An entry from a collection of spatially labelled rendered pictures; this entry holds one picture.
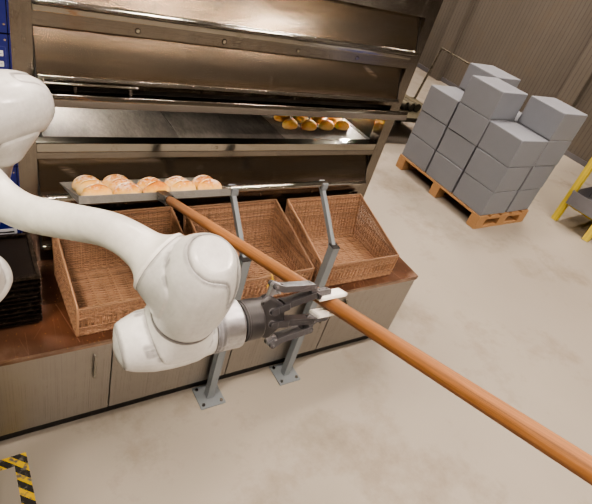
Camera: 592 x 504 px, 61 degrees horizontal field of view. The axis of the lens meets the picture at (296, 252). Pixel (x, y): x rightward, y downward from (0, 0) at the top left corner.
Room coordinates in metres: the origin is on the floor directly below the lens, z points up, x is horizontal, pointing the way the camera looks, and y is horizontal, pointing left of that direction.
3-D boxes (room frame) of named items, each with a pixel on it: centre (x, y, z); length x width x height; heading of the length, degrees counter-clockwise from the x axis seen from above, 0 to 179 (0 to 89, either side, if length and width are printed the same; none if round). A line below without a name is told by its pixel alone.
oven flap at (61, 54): (2.25, 0.43, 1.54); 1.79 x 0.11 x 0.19; 131
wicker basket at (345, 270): (2.47, -0.21, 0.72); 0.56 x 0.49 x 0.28; 131
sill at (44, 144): (2.27, 0.45, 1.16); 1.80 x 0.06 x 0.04; 131
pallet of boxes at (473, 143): (5.39, -1.53, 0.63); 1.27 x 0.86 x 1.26; 42
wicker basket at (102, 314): (1.67, 0.69, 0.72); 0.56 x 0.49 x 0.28; 133
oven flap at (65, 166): (2.25, 0.43, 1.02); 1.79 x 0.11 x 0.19; 131
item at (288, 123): (2.97, 0.29, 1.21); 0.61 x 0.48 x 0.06; 41
